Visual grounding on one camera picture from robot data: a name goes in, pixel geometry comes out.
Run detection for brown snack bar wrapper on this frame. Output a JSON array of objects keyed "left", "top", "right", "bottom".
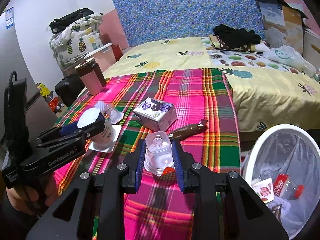
[{"left": 168, "top": 119, "right": 209, "bottom": 140}]

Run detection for white rimmed bin with bag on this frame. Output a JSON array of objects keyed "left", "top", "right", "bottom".
[{"left": 241, "top": 124, "right": 320, "bottom": 240}]

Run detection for person's left forearm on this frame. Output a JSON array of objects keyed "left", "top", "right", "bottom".
[{"left": 0, "top": 192, "right": 48, "bottom": 240}]

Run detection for person's left hand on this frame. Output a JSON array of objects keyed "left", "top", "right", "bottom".
[{"left": 5, "top": 171, "right": 59, "bottom": 214}]

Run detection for clear plastic cup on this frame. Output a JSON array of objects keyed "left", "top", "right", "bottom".
[{"left": 144, "top": 131, "right": 175, "bottom": 177}]

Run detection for white yogurt cup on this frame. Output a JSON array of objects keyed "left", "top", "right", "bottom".
[{"left": 77, "top": 108, "right": 118, "bottom": 148}]

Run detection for black suitcase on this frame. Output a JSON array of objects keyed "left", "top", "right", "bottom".
[{"left": 54, "top": 74, "right": 85, "bottom": 107}]

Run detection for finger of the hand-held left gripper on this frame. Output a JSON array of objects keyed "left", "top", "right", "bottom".
[
  {"left": 35, "top": 122, "right": 82, "bottom": 141},
  {"left": 37, "top": 121, "right": 106, "bottom": 148}
]

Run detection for white carton red print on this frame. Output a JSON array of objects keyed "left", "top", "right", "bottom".
[{"left": 251, "top": 178, "right": 273, "bottom": 203}]

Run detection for pink thermos cup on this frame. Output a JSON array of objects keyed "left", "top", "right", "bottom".
[{"left": 75, "top": 57, "right": 106, "bottom": 95}]

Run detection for white plastic bag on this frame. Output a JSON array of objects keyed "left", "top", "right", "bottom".
[{"left": 262, "top": 45, "right": 307, "bottom": 68}]

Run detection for grey refrigerator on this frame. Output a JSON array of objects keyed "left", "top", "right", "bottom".
[{"left": 0, "top": 5, "right": 59, "bottom": 160}]

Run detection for brown polka dot cloth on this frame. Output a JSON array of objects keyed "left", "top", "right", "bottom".
[{"left": 209, "top": 34, "right": 263, "bottom": 52}]

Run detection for black clothes on quilt pile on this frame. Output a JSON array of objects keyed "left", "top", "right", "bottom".
[{"left": 49, "top": 8, "right": 95, "bottom": 33}]

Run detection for yellow pineapple bedsheet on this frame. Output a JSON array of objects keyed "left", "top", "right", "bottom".
[{"left": 102, "top": 36, "right": 320, "bottom": 133}]

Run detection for white fruit print cloth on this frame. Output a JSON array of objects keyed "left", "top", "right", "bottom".
[{"left": 201, "top": 37, "right": 308, "bottom": 74}]

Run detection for pink green plaid tablecloth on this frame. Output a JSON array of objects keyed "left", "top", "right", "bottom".
[{"left": 54, "top": 68, "right": 242, "bottom": 240}]

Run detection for pink bin with white rim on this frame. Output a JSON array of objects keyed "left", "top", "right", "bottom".
[{"left": 85, "top": 42, "right": 117, "bottom": 72}]

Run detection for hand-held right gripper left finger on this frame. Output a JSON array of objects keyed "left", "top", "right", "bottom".
[{"left": 26, "top": 138, "right": 147, "bottom": 240}]

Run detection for clear plastic wrap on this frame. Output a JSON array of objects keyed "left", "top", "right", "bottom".
[{"left": 94, "top": 101, "right": 123, "bottom": 124}]

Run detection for brown cardboard box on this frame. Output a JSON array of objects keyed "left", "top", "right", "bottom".
[{"left": 281, "top": 4, "right": 310, "bottom": 57}]

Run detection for blue floral headboard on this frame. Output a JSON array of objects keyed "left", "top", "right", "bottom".
[{"left": 111, "top": 0, "right": 278, "bottom": 47}]

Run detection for red label plastic bottle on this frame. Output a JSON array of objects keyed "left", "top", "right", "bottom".
[{"left": 272, "top": 174, "right": 304, "bottom": 200}]

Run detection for black garment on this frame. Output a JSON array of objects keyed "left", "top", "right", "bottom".
[{"left": 213, "top": 24, "right": 262, "bottom": 49}]

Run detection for small red white bottles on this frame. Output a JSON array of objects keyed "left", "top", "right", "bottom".
[{"left": 36, "top": 82, "right": 65, "bottom": 113}]

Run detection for white bowl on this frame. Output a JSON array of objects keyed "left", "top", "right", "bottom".
[{"left": 302, "top": 61, "right": 317, "bottom": 77}]

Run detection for blue printed carton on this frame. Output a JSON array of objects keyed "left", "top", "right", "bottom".
[{"left": 259, "top": 1, "right": 287, "bottom": 48}]

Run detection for pineapple print quilt pile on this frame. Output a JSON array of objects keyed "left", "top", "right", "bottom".
[{"left": 49, "top": 13, "right": 103, "bottom": 68}]

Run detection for purple milk carton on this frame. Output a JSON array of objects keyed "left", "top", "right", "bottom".
[{"left": 132, "top": 97, "right": 177, "bottom": 132}]

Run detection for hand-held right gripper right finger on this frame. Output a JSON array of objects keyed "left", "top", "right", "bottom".
[{"left": 171, "top": 139, "right": 289, "bottom": 240}]

